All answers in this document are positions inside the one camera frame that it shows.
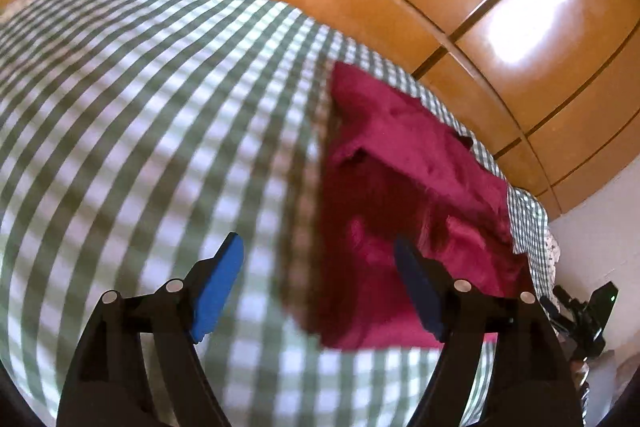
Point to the green checked blanket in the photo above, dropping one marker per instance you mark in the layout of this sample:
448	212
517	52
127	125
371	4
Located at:
125	107

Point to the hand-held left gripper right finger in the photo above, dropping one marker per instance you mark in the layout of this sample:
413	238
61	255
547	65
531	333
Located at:
420	292

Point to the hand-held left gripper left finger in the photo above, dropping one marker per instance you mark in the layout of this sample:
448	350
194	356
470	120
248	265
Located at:
220	292

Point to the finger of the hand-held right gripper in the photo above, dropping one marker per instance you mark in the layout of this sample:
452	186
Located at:
560	299

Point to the dark red velvet garment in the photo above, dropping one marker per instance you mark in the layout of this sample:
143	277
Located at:
400	167

